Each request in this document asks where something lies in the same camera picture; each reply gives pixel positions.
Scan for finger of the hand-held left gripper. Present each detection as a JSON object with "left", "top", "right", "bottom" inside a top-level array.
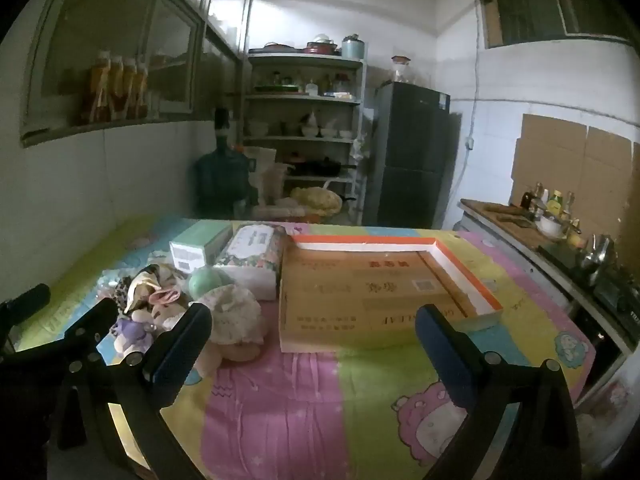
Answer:
[
  {"left": 0, "top": 298, "right": 119, "bottom": 368},
  {"left": 0, "top": 284, "right": 51, "bottom": 328}
]

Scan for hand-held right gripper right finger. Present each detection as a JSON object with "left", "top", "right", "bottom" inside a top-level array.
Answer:
[{"left": 415, "top": 303, "right": 583, "bottom": 480}]

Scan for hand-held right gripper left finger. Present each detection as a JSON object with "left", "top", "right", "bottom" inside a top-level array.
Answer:
[{"left": 55, "top": 303, "right": 214, "bottom": 480}]

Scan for green round sponge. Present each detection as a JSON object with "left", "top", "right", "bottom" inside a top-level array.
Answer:
[{"left": 187, "top": 266, "right": 233, "bottom": 303}]

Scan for orange rimmed cardboard tray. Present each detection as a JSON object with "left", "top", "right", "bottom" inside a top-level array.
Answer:
[{"left": 278, "top": 234, "right": 502, "bottom": 353}]

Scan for pink hair band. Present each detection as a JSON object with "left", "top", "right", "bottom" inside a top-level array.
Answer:
[{"left": 150, "top": 287, "right": 189, "bottom": 309}]

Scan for cream patterned silk scarf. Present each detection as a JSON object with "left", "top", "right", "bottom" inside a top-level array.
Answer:
[{"left": 124, "top": 263, "right": 174, "bottom": 312}]

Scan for mint green box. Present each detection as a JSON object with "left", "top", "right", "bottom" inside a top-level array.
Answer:
[{"left": 169, "top": 221, "right": 234, "bottom": 273}]

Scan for floral tissue pack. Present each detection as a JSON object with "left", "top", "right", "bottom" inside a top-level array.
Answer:
[{"left": 214, "top": 224, "right": 288, "bottom": 302}]

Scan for kitchen counter cabinet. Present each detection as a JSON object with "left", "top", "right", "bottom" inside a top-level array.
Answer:
[{"left": 457, "top": 199, "right": 640, "bottom": 396}]

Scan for white bowl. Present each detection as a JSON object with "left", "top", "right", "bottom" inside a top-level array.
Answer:
[{"left": 537, "top": 212, "right": 567, "bottom": 239}]

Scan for black gas stove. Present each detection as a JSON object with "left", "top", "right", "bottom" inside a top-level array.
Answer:
[{"left": 550, "top": 240, "right": 640, "bottom": 322}]

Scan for metal kettle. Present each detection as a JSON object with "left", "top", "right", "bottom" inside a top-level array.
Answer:
[{"left": 579, "top": 234, "right": 617, "bottom": 272}]

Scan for blue water jug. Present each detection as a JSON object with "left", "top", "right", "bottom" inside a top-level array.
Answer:
[{"left": 194, "top": 146, "right": 251, "bottom": 218}]

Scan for row of condiment bottles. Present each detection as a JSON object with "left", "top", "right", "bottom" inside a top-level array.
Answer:
[{"left": 520, "top": 182, "right": 584, "bottom": 226}]

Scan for translucent plastic bag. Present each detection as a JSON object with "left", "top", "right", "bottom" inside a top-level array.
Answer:
[{"left": 257, "top": 162, "right": 297, "bottom": 207}]

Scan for yellow round bundle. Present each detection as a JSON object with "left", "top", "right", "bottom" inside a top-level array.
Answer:
[{"left": 290, "top": 186, "right": 344, "bottom": 217}]

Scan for white paper sack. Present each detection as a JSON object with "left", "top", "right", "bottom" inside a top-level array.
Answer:
[{"left": 246, "top": 147, "right": 279, "bottom": 206}]

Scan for black refrigerator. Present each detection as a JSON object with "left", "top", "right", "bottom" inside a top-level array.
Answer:
[{"left": 372, "top": 81, "right": 462, "bottom": 229}]

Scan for orange liquid bottle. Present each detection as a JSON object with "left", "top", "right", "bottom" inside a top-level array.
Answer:
[
  {"left": 107, "top": 55, "right": 126, "bottom": 120},
  {"left": 87, "top": 52, "right": 111, "bottom": 123},
  {"left": 135, "top": 57, "right": 150, "bottom": 116},
  {"left": 122, "top": 57, "right": 138, "bottom": 118}
]

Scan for black frying pan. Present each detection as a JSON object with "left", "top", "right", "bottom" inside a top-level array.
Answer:
[{"left": 287, "top": 156, "right": 359, "bottom": 177}]

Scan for black water pump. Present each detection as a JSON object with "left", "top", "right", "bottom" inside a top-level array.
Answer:
[{"left": 214, "top": 107, "right": 234, "bottom": 151}]

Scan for white metal shelf rack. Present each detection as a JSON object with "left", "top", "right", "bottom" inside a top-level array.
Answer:
[{"left": 242, "top": 50, "right": 369, "bottom": 226}]

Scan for glass jar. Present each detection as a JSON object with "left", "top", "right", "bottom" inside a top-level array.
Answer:
[{"left": 391, "top": 56, "right": 416, "bottom": 84}]

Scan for teal pot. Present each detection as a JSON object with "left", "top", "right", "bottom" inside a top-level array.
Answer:
[{"left": 341, "top": 34, "right": 366, "bottom": 59}]

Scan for red pot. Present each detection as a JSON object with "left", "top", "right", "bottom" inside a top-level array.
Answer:
[{"left": 304, "top": 35, "right": 342, "bottom": 56}]

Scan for barred window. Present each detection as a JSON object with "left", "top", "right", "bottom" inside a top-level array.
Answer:
[{"left": 477, "top": 0, "right": 640, "bottom": 50}]

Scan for cardboard wall sheets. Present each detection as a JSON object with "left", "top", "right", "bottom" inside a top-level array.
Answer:
[{"left": 510, "top": 114, "right": 640, "bottom": 241}]

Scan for glass door wall cabinet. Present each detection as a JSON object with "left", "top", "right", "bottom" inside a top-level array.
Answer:
[{"left": 20, "top": 0, "right": 207, "bottom": 147}]

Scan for white wall cable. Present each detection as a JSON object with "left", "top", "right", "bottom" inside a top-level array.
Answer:
[{"left": 464, "top": 10, "right": 482, "bottom": 196}]

